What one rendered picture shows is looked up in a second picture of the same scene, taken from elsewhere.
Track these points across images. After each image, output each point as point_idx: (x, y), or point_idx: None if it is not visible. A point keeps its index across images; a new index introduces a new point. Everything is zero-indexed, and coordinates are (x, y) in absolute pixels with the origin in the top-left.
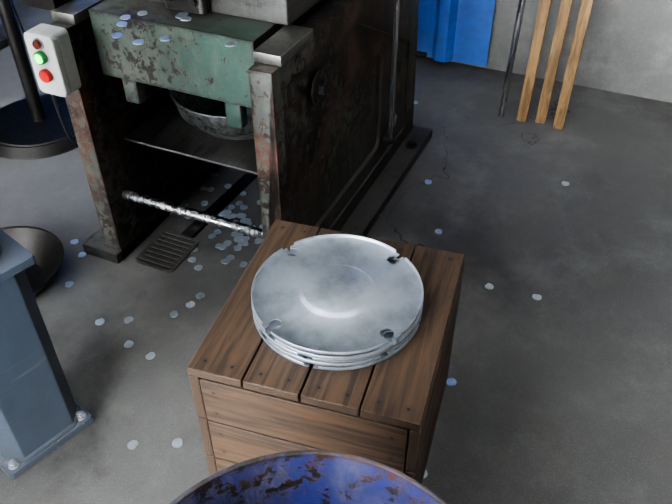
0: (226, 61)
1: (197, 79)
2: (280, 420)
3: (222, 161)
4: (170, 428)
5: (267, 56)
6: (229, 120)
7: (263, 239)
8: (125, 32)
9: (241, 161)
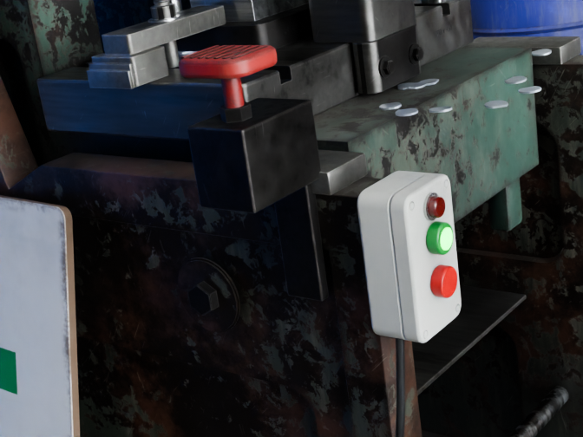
0: (509, 104)
1: (483, 168)
2: None
3: (462, 344)
4: None
5: (572, 44)
6: (513, 217)
7: None
8: (400, 150)
9: (465, 328)
